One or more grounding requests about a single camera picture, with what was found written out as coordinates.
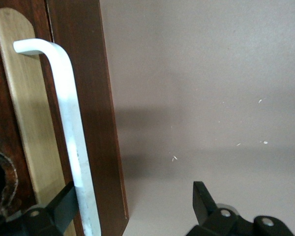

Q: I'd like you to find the light wooden handle backing strip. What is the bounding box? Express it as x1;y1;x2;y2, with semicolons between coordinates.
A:
0;7;77;236

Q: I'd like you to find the white metal drawer handle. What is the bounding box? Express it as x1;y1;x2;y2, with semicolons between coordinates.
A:
12;38;101;236

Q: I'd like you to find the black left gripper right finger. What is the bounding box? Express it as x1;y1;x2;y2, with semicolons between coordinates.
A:
185;181;294;236

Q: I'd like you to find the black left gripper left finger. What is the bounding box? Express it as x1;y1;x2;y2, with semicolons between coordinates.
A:
0;181;79;236

